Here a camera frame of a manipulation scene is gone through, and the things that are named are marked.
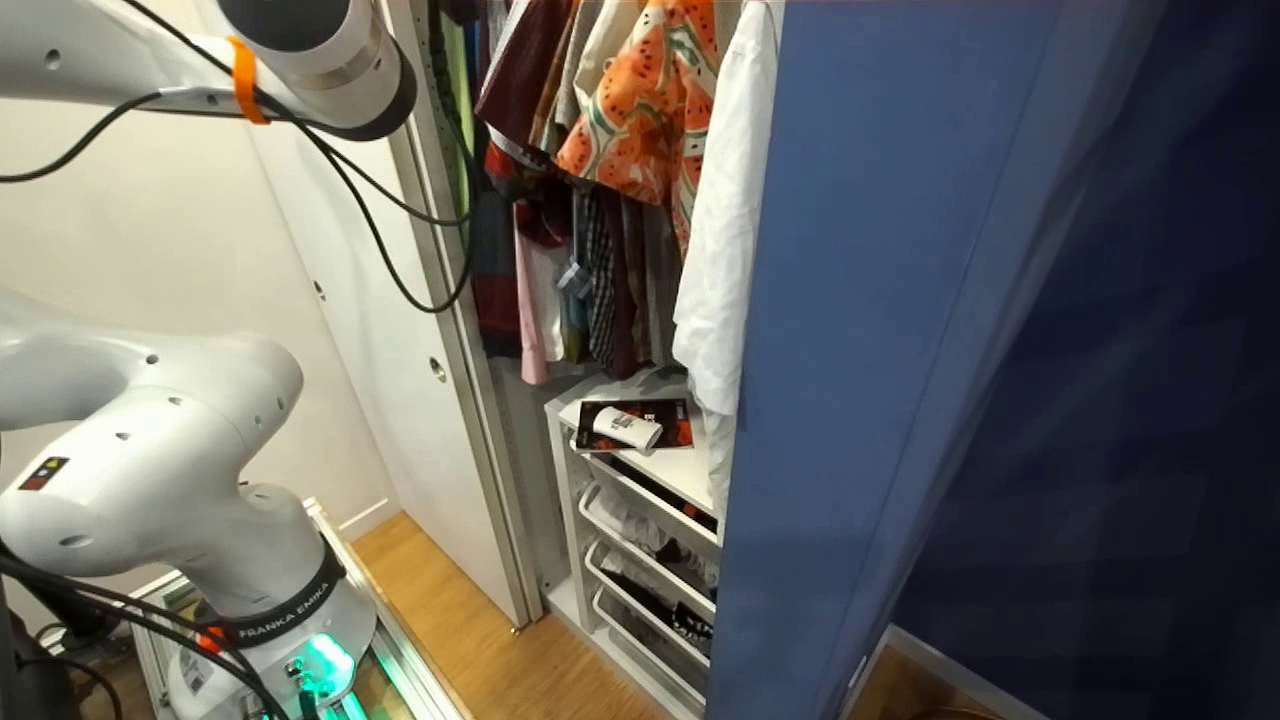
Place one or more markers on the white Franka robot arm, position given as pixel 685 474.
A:
pixel 147 465

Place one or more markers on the white closet sliding door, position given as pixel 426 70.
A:
pixel 403 402

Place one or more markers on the small white labelled object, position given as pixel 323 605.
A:
pixel 625 425

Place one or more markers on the dark striped garment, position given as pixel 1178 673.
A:
pixel 606 282

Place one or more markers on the pink garment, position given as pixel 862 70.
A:
pixel 528 324

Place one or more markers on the white shirt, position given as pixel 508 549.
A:
pixel 727 243

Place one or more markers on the orange floral shirt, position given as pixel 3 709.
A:
pixel 641 104

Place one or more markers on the dark red garment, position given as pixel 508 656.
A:
pixel 520 64

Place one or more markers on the cream garment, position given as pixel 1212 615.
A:
pixel 600 34

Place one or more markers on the white robot mounting platform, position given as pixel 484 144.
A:
pixel 413 673

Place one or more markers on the black metal stand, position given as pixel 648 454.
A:
pixel 35 664

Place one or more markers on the white drawer unit frame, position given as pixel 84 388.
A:
pixel 560 534

